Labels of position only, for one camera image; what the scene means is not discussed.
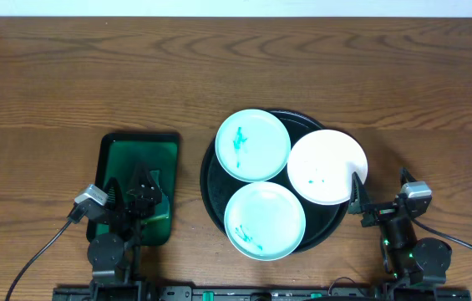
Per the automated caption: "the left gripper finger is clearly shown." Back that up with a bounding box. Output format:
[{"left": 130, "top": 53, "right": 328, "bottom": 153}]
[
  {"left": 103, "top": 177, "right": 125, "bottom": 209},
  {"left": 126, "top": 163, "right": 162, "bottom": 199}
]

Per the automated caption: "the green scouring sponge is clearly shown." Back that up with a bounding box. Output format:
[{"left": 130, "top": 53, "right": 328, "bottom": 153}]
[{"left": 148, "top": 170, "right": 170, "bottom": 222}]

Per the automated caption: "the mint plate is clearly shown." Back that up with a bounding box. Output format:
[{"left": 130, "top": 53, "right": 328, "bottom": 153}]
[
  {"left": 214, "top": 109, "right": 292, "bottom": 182},
  {"left": 224, "top": 181, "right": 306, "bottom": 261}
]

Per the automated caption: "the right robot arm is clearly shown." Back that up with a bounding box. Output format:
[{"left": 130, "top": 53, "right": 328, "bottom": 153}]
[{"left": 348, "top": 169, "right": 452, "bottom": 286}]

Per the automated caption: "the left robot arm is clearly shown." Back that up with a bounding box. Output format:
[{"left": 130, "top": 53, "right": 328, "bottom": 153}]
[{"left": 88, "top": 164, "right": 164, "bottom": 286}]

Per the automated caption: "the black rectangular water tray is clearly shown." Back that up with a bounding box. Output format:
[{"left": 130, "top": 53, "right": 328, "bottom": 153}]
[{"left": 94, "top": 132, "right": 180, "bottom": 247}]

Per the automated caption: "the white pink plate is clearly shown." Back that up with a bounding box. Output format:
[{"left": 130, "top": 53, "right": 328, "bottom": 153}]
[{"left": 287, "top": 130, "right": 368, "bottom": 206}]

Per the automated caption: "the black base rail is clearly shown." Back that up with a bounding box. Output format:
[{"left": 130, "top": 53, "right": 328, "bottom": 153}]
[{"left": 51, "top": 284, "right": 472, "bottom": 301}]

